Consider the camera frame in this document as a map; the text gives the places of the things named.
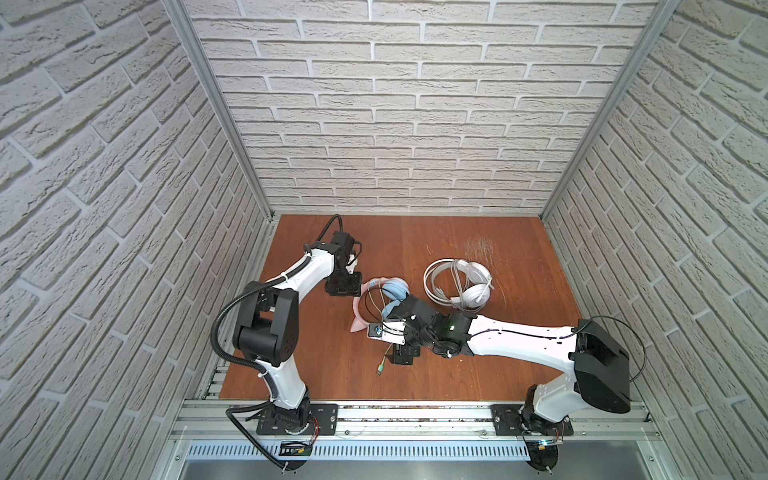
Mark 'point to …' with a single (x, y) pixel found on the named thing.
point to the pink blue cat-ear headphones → (393, 289)
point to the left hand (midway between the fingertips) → (354, 289)
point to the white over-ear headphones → (477, 292)
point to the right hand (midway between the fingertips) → (390, 330)
